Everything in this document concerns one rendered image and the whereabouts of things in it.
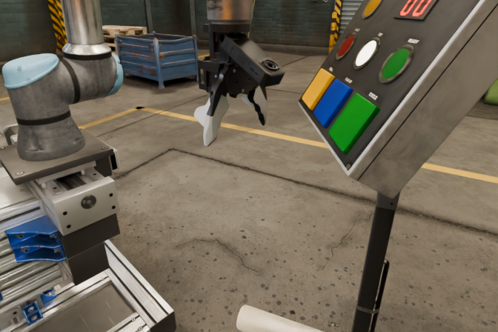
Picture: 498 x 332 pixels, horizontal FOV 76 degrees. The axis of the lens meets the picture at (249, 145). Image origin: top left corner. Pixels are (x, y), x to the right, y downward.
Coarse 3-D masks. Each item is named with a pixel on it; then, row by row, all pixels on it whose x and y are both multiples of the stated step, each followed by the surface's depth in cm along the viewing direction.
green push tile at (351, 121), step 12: (360, 96) 46; (348, 108) 47; (360, 108) 44; (372, 108) 42; (336, 120) 49; (348, 120) 46; (360, 120) 43; (372, 120) 42; (336, 132) 47; (348, 132) 44; (360, 132) 42; (336, 144) 46; (348, 144) 43
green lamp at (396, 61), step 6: (396, 54) 43; (402, 54) 42; (390, 60) 44; (396, 60) 42; (402, 60) 41; (384, 66) 45; (390, 66) 43; (396, 66) 42; (402, 66) 41; (384, 72) 44; (390, 72) 43; (396, 72) 41; (384, 78) 43
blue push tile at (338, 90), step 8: (336, 80) 56; (336, 88) 54; (344, 88) 52; (328, 96) 56; (336, 96) 53; (344, 96) 51; (320, 104) 58; (328, 104) 54; (336, 104) 52; (320, 112) 56; (328, 112) 53; (336, 112) 52; (320, 120) 54; (328, 120) 52
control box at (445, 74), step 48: (384, 0) 55; (432, 0) 42; (480, 0) 34; (336, 48) 65; (384, 48) 48; (432, 48) 37; (480, 48) 35; (384, 96) 42; (432, 96) 37; (480, 96) 38; (384, 144) 40; (432, 144) 40; (384, 192) 43
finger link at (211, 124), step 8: (224, 96) 54; (208, 104) 55; (224, 104) 54; (200, 112) 56; (216, 112) 53; (224, 112) 55; (200, 120) 56; (208, 120) 53; (216, 120) 54; (208, 128) 54; (216, 128) 54; (208, 136) 54; (208, 144) 55
